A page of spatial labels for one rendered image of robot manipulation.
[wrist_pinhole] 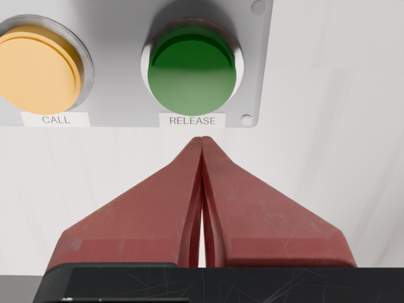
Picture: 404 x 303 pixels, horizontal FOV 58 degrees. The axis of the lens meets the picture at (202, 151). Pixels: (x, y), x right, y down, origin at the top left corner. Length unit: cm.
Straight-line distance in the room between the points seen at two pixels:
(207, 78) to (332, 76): 16
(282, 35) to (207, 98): 13
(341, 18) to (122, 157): 21
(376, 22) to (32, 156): 30
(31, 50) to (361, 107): 25
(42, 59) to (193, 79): 6
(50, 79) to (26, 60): 1
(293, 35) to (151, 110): 14
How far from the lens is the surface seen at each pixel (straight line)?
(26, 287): 227
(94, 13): 17
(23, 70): 18
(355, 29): 30
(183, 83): 17
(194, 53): 16
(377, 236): 46
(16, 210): 42
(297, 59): 29
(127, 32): 17
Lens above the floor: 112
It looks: 53 degrees down
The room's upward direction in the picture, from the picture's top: 179 degrees clockwise
